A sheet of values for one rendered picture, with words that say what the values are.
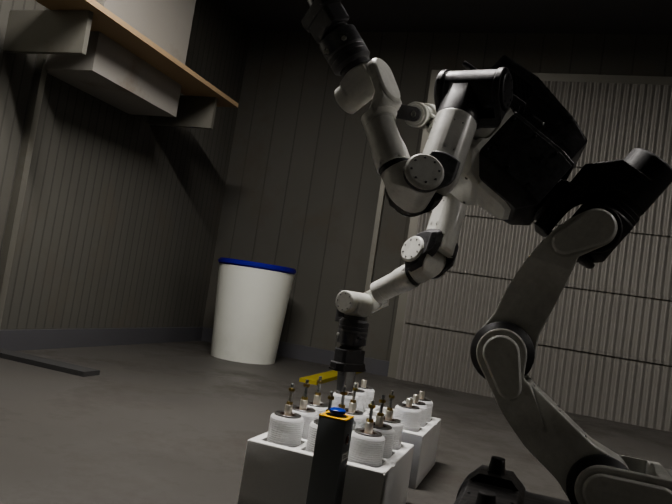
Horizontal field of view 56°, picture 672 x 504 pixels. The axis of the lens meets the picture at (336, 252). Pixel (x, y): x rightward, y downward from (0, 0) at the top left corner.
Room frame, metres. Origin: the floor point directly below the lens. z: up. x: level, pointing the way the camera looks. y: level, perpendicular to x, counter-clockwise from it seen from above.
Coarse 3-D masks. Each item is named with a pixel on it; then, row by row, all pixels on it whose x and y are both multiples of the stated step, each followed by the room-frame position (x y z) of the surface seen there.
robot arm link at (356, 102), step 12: (348, 48) 1.27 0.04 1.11; (360, 48) 1.28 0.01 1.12; (336, 60) 1.28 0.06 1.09; (348, 60) 1.28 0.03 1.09; (360, 60) 1.28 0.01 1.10; (336, 72) 1.31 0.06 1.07; (348, 72) 1.29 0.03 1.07; (360, 72) 1.28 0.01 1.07; (348, 84) 1.30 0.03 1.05; (360, 84) 1.28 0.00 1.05; (372, 84) 1.28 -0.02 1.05; (336, 96) 1.32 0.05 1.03; (348, 96) 1.31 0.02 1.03; (360, 96) 1.30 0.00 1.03; (372, 96) 1.30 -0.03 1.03; (348, 108) 1.33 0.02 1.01
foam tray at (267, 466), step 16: (256, 448) 1.73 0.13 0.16; (272, 448) 1.72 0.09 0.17; (288, 448) 1.71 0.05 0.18; (304, 448) 1.76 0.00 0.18; (400, 448) 1.90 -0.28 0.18; (256, 464) 1.73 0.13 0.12; (272, 464) 1.71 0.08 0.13; (288, 464) 1.70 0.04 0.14; (304, 464) 1.69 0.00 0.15; (352, 464) 1.65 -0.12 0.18; (384, 464) 1.70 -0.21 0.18; (400, 464) 1.80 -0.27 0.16; (256, 480) 1.73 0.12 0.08; (272, 480) 1.71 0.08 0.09; (288, 480) 1.70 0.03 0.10; (304, 480) 1.68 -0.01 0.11; (352, 480) 1.64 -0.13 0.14; (368, 480) 1.63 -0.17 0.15; (384, 480) 1.62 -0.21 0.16; (400, 480) 1.84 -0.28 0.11; (240, 496) 1.74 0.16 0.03; (256, 496) 1.72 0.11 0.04; (272, 496) 1.71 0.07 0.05; (288, 496) 1.69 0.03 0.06; (304, 496) 1.68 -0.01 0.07; (352, 496) 1.64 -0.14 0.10; (368, 496) 1.63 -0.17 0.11; (384, 496) 1.65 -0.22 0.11; (400, 496) 1.87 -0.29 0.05
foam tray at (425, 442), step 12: (384, 408) 2.56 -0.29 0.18; (432, 420) 2.44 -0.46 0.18; (408, 432) 2.16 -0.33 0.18; (420, 432) 2.18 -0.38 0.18; (432, 432) 2.33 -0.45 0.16; (420, 444) 2.14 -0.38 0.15; (432, 444) 2.37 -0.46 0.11; (420, 456) 2.14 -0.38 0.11; (432, 456) 2.41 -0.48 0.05; (420, 468) 2.17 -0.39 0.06; (420, 480) 2.21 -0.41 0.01
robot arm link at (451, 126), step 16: (448, 112) 1.27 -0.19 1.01; (464, 112) 1.27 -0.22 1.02; (432, 128) 1.29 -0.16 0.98; (448, 128) 1.25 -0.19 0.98; (464, 128) 1.26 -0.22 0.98; (432, 144) 1.25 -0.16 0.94; (448, 144) 1.24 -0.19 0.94; (464, 144) 1.25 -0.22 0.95; (416, 160) 1.19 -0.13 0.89; (432, 160) 1.20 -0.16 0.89; (448, 160) 1.21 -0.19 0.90; (464, 160) 1.26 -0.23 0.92; (416, 176) 1.18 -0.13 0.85; (432, 176) 1.18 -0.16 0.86; (448, 176) 1.20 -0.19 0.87; (448, 192) 1.27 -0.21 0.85; (432, 208) 1.29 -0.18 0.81
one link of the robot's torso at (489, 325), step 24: (576, 216) 1.39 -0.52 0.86; (600, 216) 1.37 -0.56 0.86; (552, 240) 1.40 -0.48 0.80; (576, 240) 1.38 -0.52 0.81; (600, 240) 1.37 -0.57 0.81; (528, 264) 1.43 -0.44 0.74; (552, 264) 1.40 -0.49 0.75; (528, 288) 1.45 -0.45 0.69; (552, 288) 1.42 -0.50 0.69; (504, 312) 1.46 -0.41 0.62; (528, 312) 1.44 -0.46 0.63; (480, 336) 1.45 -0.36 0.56; (528, 336) 1.43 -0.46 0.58; (528, 360) 1.42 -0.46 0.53
